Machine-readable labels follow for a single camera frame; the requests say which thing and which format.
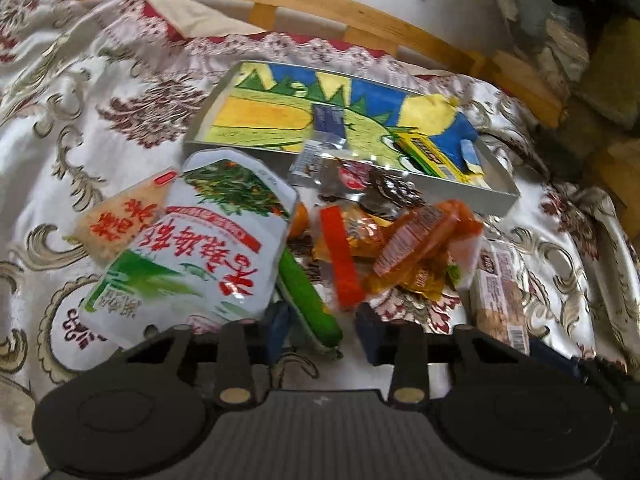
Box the cream pillow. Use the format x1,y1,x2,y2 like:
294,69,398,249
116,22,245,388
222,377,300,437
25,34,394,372
146,0,265,38

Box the orange mandarin fruit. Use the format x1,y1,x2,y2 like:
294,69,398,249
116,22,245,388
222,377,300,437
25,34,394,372
288,202,310,240

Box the navy blue long snack packet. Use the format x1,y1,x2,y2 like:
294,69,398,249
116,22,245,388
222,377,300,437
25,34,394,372
311,103,347,148

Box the yellow snack packet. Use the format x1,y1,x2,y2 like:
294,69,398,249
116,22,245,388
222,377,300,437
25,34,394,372
393,132,471,184

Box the grey tray with painted liner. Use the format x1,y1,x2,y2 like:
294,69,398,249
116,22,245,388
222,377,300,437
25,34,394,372
183,61,520,217

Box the orange spicy snack bag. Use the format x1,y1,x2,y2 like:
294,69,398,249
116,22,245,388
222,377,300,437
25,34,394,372
311,200,484,310

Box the white green pickle bag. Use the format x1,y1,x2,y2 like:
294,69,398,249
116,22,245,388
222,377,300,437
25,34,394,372
79,148,298,348

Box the hanging dark clothes pile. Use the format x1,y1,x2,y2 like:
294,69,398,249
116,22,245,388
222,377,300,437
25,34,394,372
498,0,639,127

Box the floral satin bed cover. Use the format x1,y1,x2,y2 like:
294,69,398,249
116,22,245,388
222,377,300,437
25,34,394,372
1,0,639,479

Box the rice cracker square packet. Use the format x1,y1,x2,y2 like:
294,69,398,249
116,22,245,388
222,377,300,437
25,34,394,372
70,167,178,266

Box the green stick snack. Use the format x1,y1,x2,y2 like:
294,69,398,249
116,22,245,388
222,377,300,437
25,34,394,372
277,248,343,353

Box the clear cracker snack packet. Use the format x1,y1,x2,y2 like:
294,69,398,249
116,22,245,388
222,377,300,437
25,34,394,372
470,240,529,356

